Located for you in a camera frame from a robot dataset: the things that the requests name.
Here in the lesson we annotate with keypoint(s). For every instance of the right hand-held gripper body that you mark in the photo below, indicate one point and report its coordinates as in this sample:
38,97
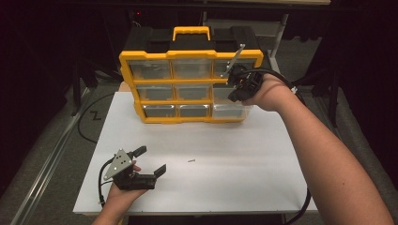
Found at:
247,84

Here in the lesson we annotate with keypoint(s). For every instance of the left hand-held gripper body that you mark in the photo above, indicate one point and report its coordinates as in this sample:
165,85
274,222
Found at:
126,180

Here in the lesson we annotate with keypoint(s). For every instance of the clear plastic drawer bin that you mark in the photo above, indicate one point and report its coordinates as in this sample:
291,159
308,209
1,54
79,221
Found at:
231,111

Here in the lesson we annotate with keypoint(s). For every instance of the yellow black organizer cabinet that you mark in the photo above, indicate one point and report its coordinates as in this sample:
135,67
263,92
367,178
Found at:
144,55

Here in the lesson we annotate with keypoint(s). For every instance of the person's left hand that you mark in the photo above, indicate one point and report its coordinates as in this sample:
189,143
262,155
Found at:
120,198

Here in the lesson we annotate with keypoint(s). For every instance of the person's right hand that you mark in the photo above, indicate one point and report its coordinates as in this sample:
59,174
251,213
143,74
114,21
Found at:
273,93

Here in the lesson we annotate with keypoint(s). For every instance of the grid of clear drawers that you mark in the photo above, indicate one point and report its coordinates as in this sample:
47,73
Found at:
150,69

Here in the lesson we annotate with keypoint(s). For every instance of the black metal stand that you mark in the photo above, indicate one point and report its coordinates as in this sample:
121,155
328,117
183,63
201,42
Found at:
334,103
76,93

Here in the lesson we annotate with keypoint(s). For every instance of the red indicator light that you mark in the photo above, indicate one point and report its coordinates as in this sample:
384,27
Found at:
138,13

